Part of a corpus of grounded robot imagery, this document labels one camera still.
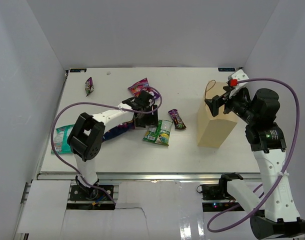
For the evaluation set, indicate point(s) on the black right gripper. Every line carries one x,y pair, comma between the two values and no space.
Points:
217,101

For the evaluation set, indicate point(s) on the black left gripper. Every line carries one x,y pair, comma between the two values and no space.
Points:
152,120

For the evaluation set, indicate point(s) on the green Fox's candy bag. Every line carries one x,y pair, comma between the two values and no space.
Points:
159,134

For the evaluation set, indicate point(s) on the brown M&M's packet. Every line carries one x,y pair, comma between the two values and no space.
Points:
178,122

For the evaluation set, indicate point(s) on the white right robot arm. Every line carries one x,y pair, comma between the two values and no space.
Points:
280,217

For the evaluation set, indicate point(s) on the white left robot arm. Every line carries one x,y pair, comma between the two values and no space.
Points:
89,131

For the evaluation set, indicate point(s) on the dark blue purple snack bag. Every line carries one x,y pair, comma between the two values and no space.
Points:
118,130

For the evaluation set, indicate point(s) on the pink Fox's candy bag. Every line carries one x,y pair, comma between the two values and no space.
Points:
142,85

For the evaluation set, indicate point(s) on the brown paper bag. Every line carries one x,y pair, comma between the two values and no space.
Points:
213,131

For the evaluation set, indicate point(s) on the right black XDOF label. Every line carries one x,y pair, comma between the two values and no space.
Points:
226,69

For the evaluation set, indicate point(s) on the black xdof label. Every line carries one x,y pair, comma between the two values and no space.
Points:
77,70
226,69

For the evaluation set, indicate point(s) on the small purple candy packet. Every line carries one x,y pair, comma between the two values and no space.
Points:
89,86

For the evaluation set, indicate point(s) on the teal white snack packet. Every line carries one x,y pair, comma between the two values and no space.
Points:
60,140

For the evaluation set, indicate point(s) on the left black XDOF label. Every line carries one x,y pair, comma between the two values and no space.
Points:
77,70

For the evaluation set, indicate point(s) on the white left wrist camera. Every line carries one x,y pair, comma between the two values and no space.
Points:
148,101

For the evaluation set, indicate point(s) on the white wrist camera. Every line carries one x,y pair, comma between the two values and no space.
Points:
148,101
234,82

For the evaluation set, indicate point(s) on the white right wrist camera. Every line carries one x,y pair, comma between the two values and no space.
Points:
234,82

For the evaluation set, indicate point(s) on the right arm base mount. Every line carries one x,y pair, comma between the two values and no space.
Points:
214,201

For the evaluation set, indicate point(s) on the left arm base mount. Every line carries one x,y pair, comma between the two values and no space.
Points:
92,200

